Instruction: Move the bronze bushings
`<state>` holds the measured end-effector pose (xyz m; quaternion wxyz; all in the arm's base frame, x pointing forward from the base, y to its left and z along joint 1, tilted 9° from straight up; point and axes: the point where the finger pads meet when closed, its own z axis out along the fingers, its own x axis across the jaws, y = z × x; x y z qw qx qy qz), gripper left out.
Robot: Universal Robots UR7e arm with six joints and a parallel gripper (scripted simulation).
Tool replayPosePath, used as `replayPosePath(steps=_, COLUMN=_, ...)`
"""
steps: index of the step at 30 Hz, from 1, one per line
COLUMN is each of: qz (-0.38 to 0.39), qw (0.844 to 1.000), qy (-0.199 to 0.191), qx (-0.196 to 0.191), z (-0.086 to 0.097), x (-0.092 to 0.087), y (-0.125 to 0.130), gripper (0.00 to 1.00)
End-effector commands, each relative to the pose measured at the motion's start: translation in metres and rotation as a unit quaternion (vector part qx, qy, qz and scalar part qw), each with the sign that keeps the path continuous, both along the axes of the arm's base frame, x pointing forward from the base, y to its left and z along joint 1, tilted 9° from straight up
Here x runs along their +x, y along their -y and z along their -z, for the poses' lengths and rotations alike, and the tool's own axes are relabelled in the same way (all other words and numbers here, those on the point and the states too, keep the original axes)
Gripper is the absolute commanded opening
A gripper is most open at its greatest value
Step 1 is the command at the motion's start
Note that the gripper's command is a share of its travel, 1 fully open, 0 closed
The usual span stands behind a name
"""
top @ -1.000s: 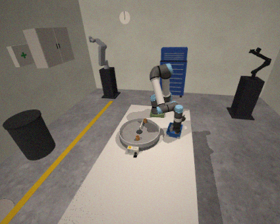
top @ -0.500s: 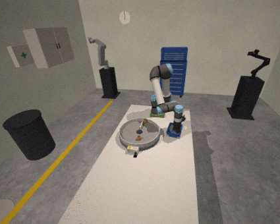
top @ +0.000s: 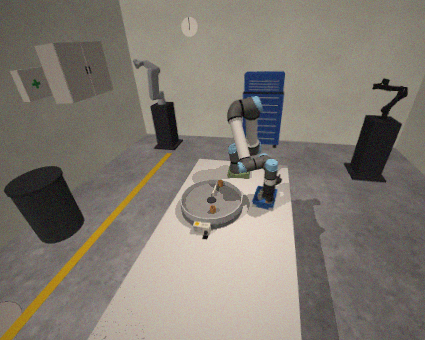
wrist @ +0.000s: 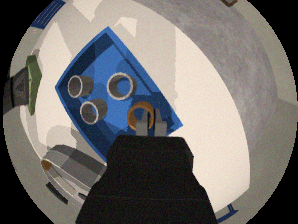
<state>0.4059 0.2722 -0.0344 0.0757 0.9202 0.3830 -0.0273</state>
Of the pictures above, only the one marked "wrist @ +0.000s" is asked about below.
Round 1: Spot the bronze bushing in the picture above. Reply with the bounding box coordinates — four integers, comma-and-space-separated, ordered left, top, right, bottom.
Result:
41, 160, 53, 171
127, 101, 154, 131

